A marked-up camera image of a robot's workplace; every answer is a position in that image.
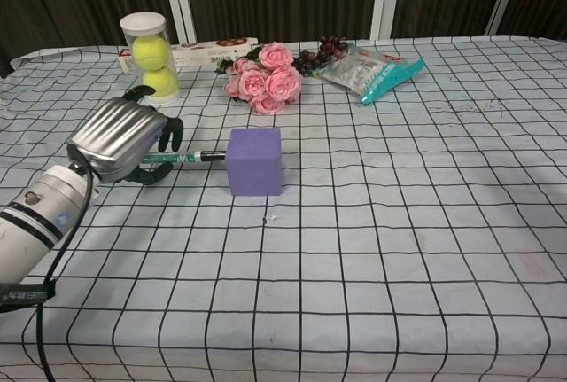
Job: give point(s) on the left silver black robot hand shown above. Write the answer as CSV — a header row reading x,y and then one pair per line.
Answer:
x,y
119,134

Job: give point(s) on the green pen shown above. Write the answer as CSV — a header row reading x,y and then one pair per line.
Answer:
x,y
188,158

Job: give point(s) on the purple foam cube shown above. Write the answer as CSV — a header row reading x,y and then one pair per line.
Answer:
x,y
254,165

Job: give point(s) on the clear tennis ball tube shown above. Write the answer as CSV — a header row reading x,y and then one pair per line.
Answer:
x,y
150,58

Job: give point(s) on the long white cookie box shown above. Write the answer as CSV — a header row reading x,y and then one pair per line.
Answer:
x,y
199,54

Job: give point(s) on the pink artificial rose bouquet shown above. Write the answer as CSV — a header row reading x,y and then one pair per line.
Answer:
x,y
270,83

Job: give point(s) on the dark purple grape bunch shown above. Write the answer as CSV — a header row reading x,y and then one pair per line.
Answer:
x,y
325,52

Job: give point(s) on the teal silver snack bag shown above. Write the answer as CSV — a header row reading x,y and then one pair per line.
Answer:
x,y
372,76

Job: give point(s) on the checked light blue tablecloth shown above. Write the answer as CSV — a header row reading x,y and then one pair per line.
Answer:
x,y
354,244

